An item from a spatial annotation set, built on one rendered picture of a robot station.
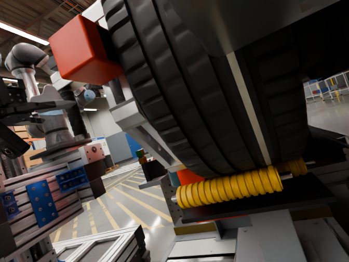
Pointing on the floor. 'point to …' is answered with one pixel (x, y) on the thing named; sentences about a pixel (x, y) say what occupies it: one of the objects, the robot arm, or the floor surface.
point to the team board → (102, 145)
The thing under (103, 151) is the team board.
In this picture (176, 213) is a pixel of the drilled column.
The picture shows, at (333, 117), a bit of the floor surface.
